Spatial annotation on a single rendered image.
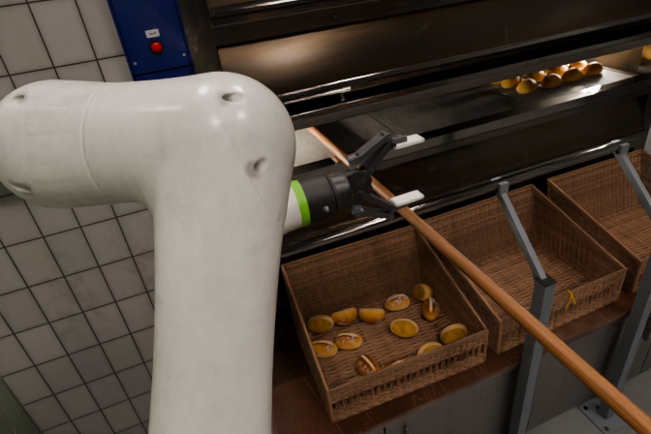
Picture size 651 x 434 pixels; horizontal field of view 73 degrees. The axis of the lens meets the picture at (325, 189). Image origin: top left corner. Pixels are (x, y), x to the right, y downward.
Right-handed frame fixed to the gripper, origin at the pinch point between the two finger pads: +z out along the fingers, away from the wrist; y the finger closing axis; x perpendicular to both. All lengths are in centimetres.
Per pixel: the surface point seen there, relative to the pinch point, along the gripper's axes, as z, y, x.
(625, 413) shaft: 5, 22, 49
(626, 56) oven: 151, 17, -66
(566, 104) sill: 104, 24, -53
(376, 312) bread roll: 4, 76, -35
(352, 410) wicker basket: -19, 80, -6
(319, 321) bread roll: -16, 77, -41
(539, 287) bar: 38, 48, 3
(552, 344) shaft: 5.6, 21.3, 35.0
